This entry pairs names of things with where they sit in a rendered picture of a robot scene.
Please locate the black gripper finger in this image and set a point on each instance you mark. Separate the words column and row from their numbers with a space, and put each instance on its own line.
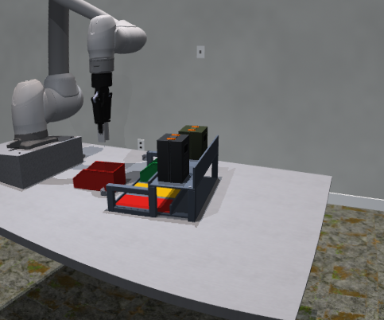
column 98, row 109
column 107, row 110

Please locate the grey metal shelf rack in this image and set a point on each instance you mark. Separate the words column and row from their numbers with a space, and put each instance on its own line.
column 152, row 201

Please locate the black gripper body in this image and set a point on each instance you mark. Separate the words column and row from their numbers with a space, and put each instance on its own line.
column 99, row 81

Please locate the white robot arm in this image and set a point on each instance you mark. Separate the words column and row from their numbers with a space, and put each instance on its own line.
column 33, row 106

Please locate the green bin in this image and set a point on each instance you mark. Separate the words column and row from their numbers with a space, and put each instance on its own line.
column 149, row 171

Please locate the black case with orange handles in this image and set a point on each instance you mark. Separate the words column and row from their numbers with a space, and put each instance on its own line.
column 173, row 158

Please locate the red bin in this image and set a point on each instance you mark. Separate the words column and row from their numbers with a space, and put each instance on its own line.
column 95, row 179

